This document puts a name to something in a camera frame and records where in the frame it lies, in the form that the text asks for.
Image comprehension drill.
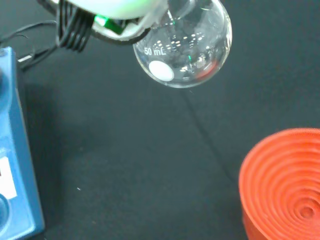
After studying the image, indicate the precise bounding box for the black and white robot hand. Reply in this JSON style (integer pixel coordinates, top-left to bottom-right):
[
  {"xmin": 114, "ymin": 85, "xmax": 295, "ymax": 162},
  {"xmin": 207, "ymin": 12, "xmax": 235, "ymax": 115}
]
[{"xmin": 37, "ymin": 0, "xmax": 173, "ymax": 54}]

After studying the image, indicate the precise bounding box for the black cloth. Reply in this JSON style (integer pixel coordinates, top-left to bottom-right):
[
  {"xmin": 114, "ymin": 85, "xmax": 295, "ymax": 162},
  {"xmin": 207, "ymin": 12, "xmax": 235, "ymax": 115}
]
[{"xmin": 0, "ymin": 0, "xmax": 320, "ymax": 240}]

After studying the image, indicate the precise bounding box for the blue heater with steel plate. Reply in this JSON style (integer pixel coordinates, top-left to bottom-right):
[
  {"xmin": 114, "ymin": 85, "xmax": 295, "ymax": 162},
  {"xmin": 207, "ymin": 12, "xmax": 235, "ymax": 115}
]
[{"xmin": 0, "ymin": 46, "xmax": 46, "ymax": 240}]

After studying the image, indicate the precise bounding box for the thin black probe cable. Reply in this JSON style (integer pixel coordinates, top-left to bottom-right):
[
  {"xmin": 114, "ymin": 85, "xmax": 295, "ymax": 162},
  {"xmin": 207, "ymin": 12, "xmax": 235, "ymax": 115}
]
[{"xmin": 0, "ymin": 20, "xmax": 60, "ymax": 45}]

